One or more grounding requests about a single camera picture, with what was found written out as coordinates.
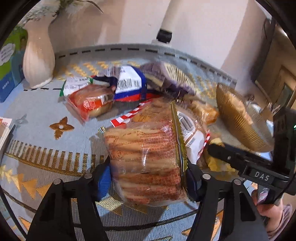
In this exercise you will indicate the green white snack packet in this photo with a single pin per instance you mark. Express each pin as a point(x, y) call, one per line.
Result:
point(73, 84)

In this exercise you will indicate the sliced bread loaf bag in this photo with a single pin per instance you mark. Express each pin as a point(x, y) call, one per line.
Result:
point(147, 158)

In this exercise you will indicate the green blue upright book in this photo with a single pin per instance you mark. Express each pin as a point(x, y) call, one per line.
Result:
point(12, 53)

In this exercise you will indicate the person's right hand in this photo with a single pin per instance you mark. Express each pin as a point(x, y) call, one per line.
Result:
point(279, 216)

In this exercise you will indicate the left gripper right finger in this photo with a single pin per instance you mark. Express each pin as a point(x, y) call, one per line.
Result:
point(240, 219)

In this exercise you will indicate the red striped bread bag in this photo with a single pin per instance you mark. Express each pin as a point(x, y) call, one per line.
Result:
point(195, 134)

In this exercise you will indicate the white lamp pole black clamp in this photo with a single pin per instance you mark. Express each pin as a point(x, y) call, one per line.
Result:
point(169, 22)

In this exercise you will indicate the red wrapped round bun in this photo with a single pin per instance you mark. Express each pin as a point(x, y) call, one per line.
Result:
point(91, 101)

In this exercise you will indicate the white ribbed ceramic vase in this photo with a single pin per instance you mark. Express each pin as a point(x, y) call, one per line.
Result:
point(39, 57)

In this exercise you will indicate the orange notebook lying flat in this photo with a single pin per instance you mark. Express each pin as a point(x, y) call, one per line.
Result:
point(6, 125)

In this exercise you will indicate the blue white snack bag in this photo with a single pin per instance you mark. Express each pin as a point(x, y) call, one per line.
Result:
point(129, 82)

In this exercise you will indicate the blue white artificial flowers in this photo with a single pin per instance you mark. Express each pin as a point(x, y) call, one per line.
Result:
point(54, 8)

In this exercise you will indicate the purple white snack bag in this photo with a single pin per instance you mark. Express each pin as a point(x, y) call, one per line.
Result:
point(165, 78)

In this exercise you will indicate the orange wrapped cake pack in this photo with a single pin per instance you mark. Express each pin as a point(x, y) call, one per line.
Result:
point(207, 113)

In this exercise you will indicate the toast slices bread pack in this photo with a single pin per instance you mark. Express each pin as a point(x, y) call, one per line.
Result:
point(239, 106)

